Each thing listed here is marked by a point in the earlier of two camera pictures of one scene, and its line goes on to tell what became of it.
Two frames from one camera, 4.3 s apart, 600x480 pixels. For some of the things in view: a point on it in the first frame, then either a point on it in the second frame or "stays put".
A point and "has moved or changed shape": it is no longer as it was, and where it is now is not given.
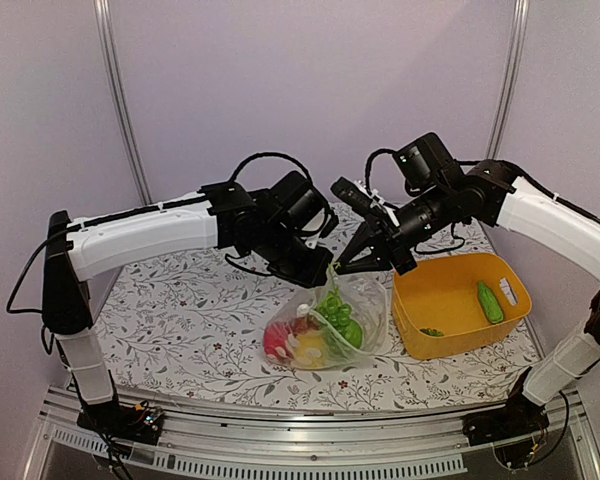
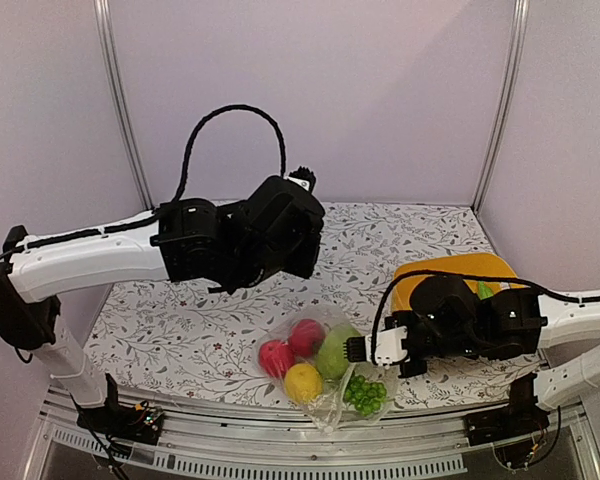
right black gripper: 391,242 to 408,371
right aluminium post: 518,36 stays put
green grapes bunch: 334,311 to 366,397
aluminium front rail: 376,444 stays put
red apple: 276,334 to 276,357
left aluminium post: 104,30 stays put
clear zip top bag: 339,324 has moved or changed shape
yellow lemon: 311,351 to 303,383
